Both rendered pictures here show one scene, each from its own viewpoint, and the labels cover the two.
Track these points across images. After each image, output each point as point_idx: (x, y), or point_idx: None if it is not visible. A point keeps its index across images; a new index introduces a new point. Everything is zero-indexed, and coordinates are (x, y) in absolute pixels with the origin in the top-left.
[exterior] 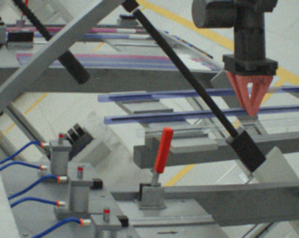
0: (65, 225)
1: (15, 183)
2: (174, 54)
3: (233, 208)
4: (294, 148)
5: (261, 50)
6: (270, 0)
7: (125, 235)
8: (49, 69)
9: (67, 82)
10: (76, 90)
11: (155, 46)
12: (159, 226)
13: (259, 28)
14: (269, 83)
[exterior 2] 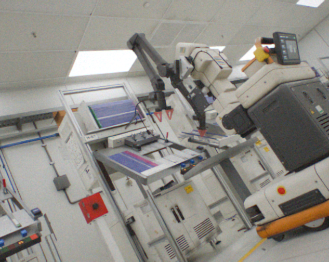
0: (140, 136)
1: (146, 133)
2: (141, 120)
3: (178, 147)
4: (212, 146)
5: (201, 125)
6: (197, 116)
7: (142, 139)
8: (215, 125)
9: (218, 129)
10: (220, 131)
11: None
12: (160, 143)
13: (201, 121)
14: (202, 131)
